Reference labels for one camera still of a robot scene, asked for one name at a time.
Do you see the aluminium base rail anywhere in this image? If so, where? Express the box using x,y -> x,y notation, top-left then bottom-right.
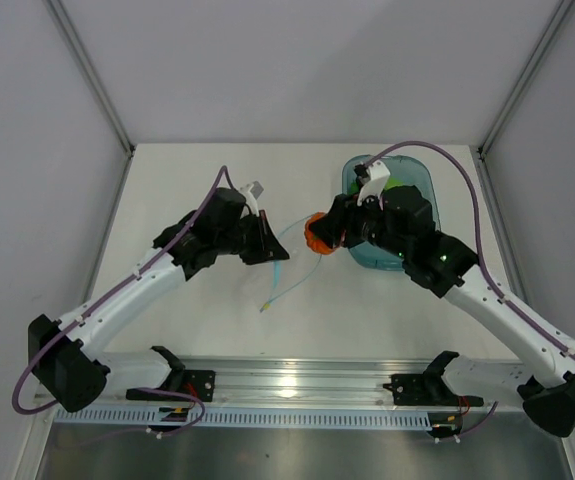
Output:
36,355 -> 523,409

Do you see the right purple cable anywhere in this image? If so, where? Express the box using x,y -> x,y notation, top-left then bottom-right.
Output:
364,140 -> 575,430

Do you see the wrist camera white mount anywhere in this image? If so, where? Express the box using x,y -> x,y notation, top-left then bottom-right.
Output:
238,181 -> 264,216
354,160 -> 390,206

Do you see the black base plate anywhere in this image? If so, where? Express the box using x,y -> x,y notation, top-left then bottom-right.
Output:
382,373 -> 484,407
126,370 -> 216,402

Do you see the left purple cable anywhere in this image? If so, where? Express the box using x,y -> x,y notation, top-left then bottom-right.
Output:
11,165 -> 231,416

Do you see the green toy bell pepper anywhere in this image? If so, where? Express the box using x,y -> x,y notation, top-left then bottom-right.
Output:
384,176 -> 405,190

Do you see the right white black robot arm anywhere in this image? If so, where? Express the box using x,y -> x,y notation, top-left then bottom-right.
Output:
305,186 -> 575,438

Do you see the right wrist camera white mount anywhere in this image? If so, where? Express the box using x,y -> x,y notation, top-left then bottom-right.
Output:
354,160 -> 390,206

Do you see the slotted grey cable duct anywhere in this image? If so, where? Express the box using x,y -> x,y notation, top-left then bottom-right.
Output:
54,405 -> 432,431

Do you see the aluminium frame post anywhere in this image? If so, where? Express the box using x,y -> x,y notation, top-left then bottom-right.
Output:
477,0 -> 575,161
42,0 -> 135,157

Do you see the purple cable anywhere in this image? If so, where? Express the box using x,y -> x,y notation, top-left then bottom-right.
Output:
11,165 -> 231,416
364,140 -> 575,430

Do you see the right aluminium frame post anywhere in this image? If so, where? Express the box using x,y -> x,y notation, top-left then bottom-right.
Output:
477,0 -> 575,161

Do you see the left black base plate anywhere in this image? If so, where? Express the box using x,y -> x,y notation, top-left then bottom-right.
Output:
126,370 -> 216,402

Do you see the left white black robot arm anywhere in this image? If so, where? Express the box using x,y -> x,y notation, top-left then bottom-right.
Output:
28,182 -> 289,412

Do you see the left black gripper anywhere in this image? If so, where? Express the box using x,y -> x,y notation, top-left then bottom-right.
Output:
216,210 -> 289,266

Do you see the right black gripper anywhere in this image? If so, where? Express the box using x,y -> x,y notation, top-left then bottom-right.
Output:
310,185 -> 411,260

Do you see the left aluminium frame post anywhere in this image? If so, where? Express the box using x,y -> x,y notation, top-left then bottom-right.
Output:
42,0 -> 135,157

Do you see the orange toy pumpkin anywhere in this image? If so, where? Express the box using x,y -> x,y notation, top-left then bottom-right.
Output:
304,212 -> 336,255

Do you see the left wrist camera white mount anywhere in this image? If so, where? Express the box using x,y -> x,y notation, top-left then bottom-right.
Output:
238,181 -> 264,216

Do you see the teal plastic tray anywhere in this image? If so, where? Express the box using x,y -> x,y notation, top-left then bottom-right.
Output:
341,155 -> 441,271

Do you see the clear zip bag blue zipper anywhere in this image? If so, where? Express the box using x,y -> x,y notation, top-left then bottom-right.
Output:
243,214 -> 323,314

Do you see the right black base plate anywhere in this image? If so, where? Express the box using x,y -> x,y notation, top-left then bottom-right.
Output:
382,373 -> 484,407

